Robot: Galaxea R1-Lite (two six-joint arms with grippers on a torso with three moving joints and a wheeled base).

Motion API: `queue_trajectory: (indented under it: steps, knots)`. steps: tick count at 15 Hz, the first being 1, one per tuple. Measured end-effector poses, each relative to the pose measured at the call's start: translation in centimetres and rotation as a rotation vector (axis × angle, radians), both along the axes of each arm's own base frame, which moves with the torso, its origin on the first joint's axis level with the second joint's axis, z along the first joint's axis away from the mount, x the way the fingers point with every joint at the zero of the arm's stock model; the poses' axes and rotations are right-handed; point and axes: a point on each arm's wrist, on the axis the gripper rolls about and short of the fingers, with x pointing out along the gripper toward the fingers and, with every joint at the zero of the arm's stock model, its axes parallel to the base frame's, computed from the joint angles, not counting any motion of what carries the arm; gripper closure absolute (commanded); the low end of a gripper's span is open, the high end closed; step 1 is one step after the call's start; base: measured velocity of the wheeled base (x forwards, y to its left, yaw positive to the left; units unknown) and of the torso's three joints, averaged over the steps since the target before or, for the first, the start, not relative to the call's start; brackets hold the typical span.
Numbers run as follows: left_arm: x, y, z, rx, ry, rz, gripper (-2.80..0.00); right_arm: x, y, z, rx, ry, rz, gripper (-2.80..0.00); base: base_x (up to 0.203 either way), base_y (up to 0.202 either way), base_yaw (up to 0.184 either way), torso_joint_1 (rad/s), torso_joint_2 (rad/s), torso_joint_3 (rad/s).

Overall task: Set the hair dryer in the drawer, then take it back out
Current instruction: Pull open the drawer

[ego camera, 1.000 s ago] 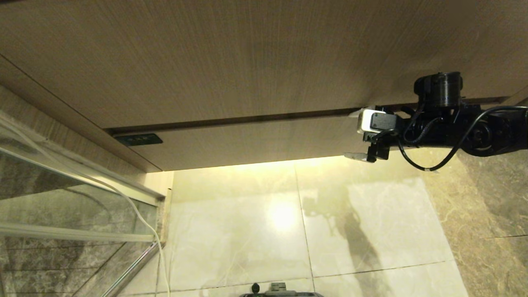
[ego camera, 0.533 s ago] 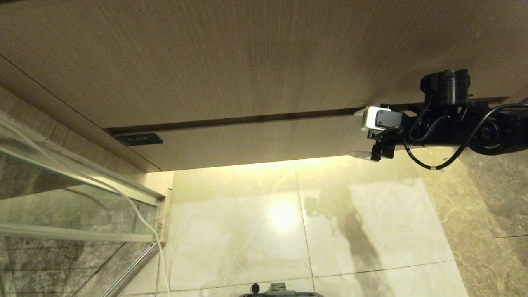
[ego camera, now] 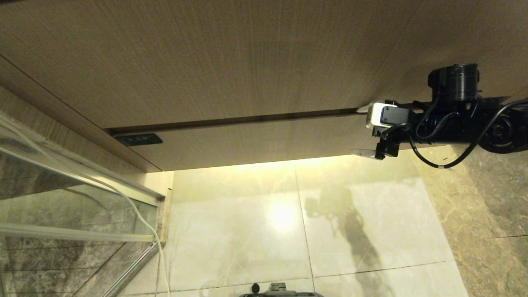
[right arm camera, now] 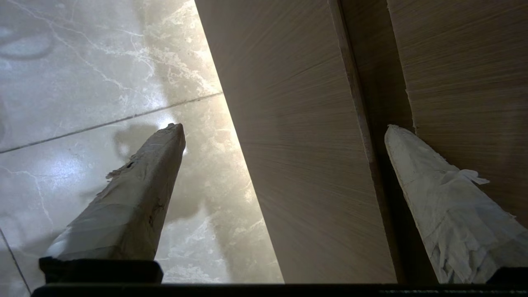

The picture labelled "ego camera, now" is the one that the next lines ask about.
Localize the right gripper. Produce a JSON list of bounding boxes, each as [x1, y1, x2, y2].
[[352, 100, 430, 160]]

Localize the narrow wooden drawer front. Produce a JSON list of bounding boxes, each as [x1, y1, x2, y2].
[[111, 86, 528, 172]]

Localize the large wooden drawer front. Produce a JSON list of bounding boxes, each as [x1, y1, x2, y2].
[[0, 0, 528, 129]]

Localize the black socket panel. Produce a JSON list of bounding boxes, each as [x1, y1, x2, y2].
[[114, 133, 163, 146]]

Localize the wooden cabinet side panel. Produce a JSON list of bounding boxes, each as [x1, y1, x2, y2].
[[0, 54, 162, 174]]

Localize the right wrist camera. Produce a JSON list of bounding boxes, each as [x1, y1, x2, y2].
[[366, 101, 410, 129]]

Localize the black cable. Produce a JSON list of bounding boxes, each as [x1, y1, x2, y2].
[[408, 98, 528, 170]]

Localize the white cable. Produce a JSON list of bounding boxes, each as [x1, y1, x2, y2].
[[0, 119, 172, 297]]

